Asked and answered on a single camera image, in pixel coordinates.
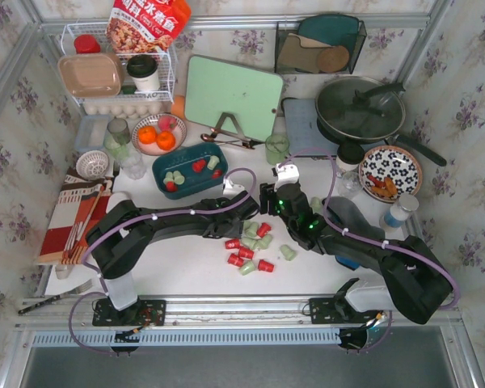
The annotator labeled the green capsule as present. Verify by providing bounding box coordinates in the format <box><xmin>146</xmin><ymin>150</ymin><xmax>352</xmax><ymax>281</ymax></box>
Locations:
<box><xmin>310</xmin><ymin>197</ymin><xmax>323</xmax><ymax>211</ymax></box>
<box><xmin>238</xmin><ymin>260</ymin><xmax>256</xmax><ymax>276</ymax></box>
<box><xmin>280</xmin><ymin>245</ymin><xmax>297</xmax><ymax>261</ymax></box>
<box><xmin>173</xmin><ymin>171</ymin><xmax>185</xmax><ymax>185</ymax></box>

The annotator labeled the red capsule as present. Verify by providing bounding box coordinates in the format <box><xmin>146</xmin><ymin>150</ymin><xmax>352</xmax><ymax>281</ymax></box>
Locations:
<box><xmin>212</xmin><ymin>169</ymin><xmax>223</xmax><ymax>179</ymax></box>
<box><xmin>166</xmin><ymin>181</ymin><xmax>177</xmax><ymax>192</ymax></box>
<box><xmin>257</xmin><ymin>259</ymin><xmax>275</xmax><ymax>272</ymax></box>
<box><xmin>238</xmin><ymin>247</ymin><xmax>255</xmax><ymax>259</ymax></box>
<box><xmin>227</xmin><ymin>253</ymin><xmax>246</xmax><ymax>268</ymax></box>
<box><xmin>192</xmin><ymin>159</ymin><xmax>207</xmax><ymax>173</ymax></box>

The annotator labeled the teal storage basket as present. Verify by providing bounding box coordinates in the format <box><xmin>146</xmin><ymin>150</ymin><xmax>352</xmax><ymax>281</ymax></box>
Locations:
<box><xmin>152</xmin><ymin>143</ymin><xmax>229</xmax><ymax>200</ymax></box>

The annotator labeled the clear plastic cup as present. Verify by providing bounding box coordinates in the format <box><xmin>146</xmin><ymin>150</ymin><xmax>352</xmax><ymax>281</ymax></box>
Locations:
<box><xmin>120</xmin><ymin>150</ymin><xmax>146</xmax><ymax>180</ymax></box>

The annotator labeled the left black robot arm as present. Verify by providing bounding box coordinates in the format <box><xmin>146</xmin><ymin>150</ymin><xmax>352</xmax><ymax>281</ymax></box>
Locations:
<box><xmin>86</xmin><ymin>192</ymin><xmax>259</xmax><ymax>312</ymax></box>

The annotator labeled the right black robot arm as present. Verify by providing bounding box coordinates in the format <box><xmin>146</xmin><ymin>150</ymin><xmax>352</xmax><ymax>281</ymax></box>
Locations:
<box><xmin>259</xmin><ymin>183</ymin><xmax>458</xmax><ymax>324</ymax></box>

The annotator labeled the green capsule bottom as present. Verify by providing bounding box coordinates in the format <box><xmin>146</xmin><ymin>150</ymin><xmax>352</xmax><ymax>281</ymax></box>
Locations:
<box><xmin>238</xmin><ymin>260</ymin><xmax>256</xmax><ymax>276</ymax></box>

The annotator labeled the black lid jar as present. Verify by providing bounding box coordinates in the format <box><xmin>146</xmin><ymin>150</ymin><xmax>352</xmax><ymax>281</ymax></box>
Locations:
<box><xmin>335</xmin><ymin>141</ymin><xmax>365</xmax><ymax>178</ymax></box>

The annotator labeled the white bottle silver cap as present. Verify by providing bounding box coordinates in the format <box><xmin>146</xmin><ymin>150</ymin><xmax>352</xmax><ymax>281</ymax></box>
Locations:
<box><xmin>380</xmin><ymin>193</ymin><xmax>420</xmax><ymax>232</ymax></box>

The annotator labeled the green glass cup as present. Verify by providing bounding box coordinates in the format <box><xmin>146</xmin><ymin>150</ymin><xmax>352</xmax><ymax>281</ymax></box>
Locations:
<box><xmin>265</xmin><ymin>133</ymin><xmax>289</xmax><ymax>166</ymax></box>

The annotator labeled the blue floral plate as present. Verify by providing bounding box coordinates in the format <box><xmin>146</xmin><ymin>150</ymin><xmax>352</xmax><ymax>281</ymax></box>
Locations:
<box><xmin>358</xmin><ymin>145</ymin><xmax>423</xmax><ymax>204</ymax></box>

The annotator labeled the fruit bowl plate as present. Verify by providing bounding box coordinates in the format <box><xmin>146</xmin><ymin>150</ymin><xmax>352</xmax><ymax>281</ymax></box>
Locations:
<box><xmin>131</xmin><ymin>114</ymin><xmax>187</xmax><ymax>156</ymax></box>

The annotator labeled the black frying pan with lid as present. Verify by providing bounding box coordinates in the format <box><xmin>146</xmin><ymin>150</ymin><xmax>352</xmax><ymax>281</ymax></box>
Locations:
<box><xmin>314</xmin><ymin>76</ymin><xmax>447</xmax><ymax>167</ymax></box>

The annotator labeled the mint green cutting board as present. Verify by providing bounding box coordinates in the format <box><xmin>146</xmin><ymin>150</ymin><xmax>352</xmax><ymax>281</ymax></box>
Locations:
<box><xmin>184</xmin><ymin>55</ymin><xmax>284</xmax><ymax>141</ymax></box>

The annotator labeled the green tinted glass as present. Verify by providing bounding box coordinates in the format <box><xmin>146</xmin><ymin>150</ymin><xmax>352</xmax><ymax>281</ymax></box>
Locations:
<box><xmin>103</xmin><ymin>118</ymin><xmax>131</xmax><ymax>160</ymax></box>

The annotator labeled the small white colander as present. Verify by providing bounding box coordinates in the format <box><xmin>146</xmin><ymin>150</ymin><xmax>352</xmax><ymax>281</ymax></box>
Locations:
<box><xmin>76</xmin><ymin>150</ymin><xmax>109</xmax><ymax>180</ymax></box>

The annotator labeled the striped orange cloth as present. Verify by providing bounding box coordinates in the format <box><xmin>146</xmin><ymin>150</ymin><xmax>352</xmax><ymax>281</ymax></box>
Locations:
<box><xmin>36</xmin><ymin>168</ymin><xmax>114</xmax><ymax>265</ymax></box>

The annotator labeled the egg tray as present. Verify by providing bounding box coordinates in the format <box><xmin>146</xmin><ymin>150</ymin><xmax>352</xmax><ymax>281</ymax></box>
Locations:
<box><xmin>82</xmin><ymin>102</ymin><xmax>168</xmax><ymax>119</ymax></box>

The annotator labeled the white cup black lid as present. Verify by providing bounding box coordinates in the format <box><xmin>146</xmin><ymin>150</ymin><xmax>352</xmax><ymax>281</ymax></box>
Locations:
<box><xmin>126</xmin><ymin>54</ymin><xmax>160</xmax><ymax>92</ymax></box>

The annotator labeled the black mesh organizer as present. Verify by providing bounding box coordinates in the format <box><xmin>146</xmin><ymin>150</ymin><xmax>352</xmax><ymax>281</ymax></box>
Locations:
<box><xmin>274</xmin><ymin>13</ymin><xmax>367</xmax><ymax>74</ymax></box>

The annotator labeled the beige food container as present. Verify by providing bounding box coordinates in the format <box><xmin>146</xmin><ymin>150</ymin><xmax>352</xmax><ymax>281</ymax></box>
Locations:
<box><xmin>57</xmin><ymin>53</ymin><xmax>124</xmax><ymax>99</ymax></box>

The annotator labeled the red snack bag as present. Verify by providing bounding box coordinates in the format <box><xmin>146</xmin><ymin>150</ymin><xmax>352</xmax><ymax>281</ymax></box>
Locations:
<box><xmin>106</xmin><ymin>0</ymin><xmax>192</xmax><ymax>53</ymax></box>

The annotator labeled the red lid jar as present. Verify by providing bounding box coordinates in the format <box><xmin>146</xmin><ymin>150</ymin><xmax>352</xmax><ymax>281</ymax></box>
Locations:
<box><xmin>74</xmin><ymin>34</ymin><xmax>101</xmax><ymax>54</ymax></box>

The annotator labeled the white wire rack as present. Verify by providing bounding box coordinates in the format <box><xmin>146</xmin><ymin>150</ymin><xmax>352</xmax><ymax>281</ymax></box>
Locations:
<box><xmin>59</xmin><ymin>21</ymin><xmax>178</xmax><ymax>105</ymax></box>

